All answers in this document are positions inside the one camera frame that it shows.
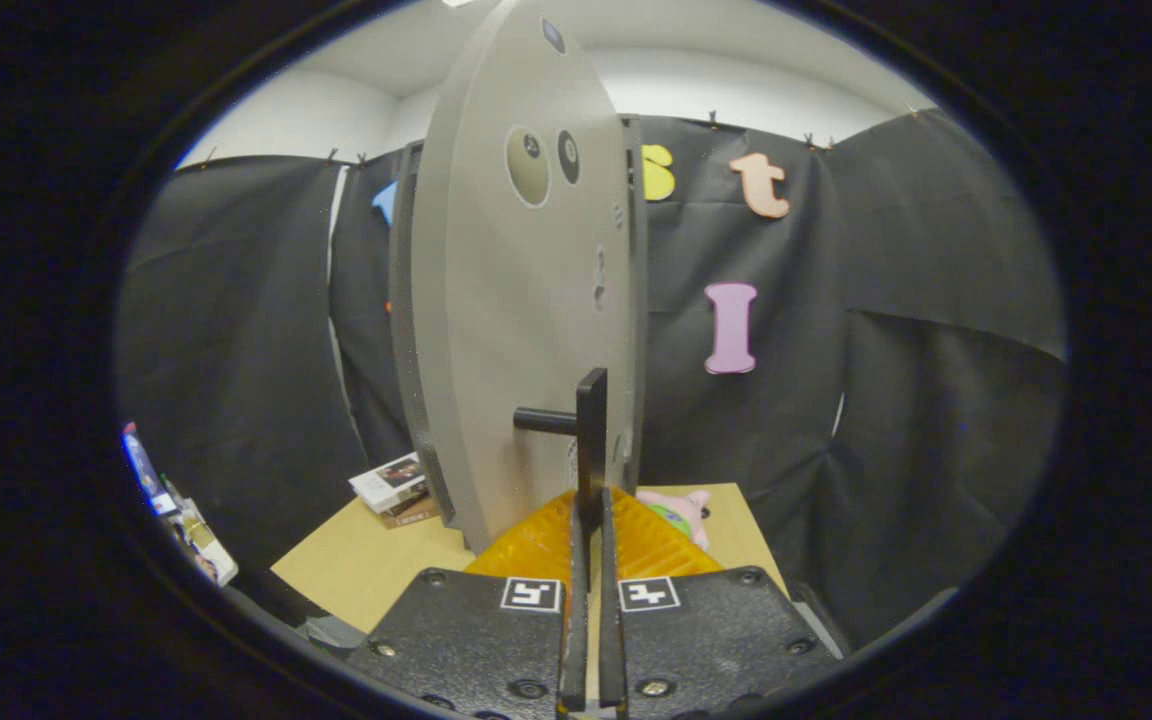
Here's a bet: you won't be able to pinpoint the white printed box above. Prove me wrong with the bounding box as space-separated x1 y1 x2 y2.
349 452 429 513

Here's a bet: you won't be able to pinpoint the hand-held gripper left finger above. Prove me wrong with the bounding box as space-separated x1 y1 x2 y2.
346 488 592 720

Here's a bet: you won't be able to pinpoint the brown flat box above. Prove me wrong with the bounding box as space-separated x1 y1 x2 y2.
379 495 442 529

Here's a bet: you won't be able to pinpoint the colourful printed cards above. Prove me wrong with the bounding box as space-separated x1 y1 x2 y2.
121 422 239 586

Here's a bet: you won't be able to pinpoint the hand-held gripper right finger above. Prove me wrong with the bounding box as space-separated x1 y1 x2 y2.
596 488 842 720

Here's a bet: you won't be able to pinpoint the dark grey shoe cabinet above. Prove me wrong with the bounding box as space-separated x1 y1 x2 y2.
388 115 649 526

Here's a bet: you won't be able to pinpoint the pink and green plush toy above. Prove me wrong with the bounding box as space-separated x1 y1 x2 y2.
636 488 712 549

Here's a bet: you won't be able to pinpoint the black backdrop cloth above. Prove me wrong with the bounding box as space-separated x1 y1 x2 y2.
116 108 1067 651

